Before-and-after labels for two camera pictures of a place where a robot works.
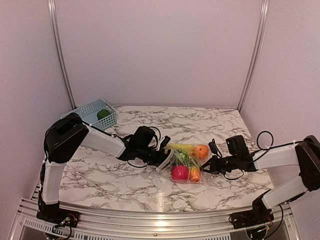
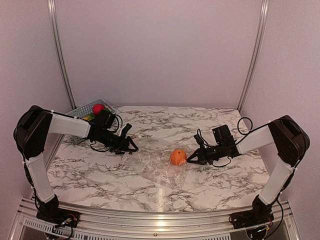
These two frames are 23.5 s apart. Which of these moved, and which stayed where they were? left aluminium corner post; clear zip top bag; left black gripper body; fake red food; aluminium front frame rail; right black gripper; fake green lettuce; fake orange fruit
Moved: fake orange fruit; left black gripper body; fake red food; clear zip top bag; fake green lettuce; right black gripper
Stayed: left aluminium corner post; aluminium front frame rail
